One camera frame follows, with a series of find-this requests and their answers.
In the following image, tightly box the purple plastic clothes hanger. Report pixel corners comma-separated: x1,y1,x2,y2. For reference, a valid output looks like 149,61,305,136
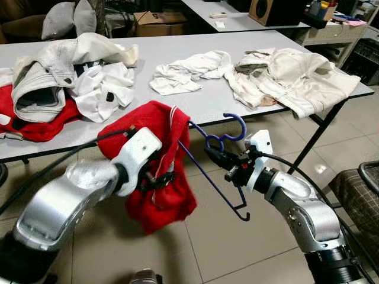
178,112,251,221

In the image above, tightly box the red jacket with white stripes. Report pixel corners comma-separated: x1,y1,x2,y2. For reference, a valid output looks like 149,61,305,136
98,101,198,234

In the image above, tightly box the crumpled white shirt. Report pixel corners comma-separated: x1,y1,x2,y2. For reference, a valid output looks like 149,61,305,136
149,50,233,95

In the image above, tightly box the grey robot foot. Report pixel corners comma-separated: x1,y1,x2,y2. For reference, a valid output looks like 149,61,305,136
130,269,163,284

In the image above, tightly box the cream white jacket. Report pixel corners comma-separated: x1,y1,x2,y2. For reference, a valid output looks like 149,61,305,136
224,47,361,119

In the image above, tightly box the plaid cushion metal chair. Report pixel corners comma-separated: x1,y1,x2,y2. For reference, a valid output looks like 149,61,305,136
329,161,379,237

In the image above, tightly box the grey folding table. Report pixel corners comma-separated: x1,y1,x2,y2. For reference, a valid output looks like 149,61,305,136
0,30,375,175

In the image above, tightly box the red garment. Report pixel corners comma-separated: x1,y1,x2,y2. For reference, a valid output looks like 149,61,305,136
0,83,81,143

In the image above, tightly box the white desk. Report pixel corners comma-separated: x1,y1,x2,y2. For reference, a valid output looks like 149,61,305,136
181,0,311,33

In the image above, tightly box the cardboard box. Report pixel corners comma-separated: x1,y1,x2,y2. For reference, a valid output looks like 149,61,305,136
133,11,189,37

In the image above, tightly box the cream jacket grey lining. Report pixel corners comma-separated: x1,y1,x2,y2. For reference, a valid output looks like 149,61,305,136
12,33,139,123

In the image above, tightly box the brown wooden speaker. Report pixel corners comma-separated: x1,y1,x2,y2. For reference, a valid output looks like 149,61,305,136
249,0,307,27

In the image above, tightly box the black audio mixer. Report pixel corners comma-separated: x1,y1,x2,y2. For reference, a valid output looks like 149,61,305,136
343,38,379,83

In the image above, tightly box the small beige desk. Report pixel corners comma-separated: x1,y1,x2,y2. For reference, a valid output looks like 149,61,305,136
299,21,377,66

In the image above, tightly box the black pen holder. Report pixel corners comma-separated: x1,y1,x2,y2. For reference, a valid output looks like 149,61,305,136
305,0,338,28

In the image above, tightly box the grey pillow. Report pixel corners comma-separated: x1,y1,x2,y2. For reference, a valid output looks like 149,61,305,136
41,2,76,41
74,0,97,35

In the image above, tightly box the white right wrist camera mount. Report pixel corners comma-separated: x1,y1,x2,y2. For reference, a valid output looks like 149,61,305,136
245,130,275,190

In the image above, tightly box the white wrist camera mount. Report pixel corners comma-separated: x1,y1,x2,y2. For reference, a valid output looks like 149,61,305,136
245,130,275,190
111,127,162,197

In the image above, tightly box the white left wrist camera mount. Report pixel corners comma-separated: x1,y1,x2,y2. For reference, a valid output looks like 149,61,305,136
111,127,162,197

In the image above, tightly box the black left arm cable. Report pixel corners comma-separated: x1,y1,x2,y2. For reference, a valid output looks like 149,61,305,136
0,127,134,217

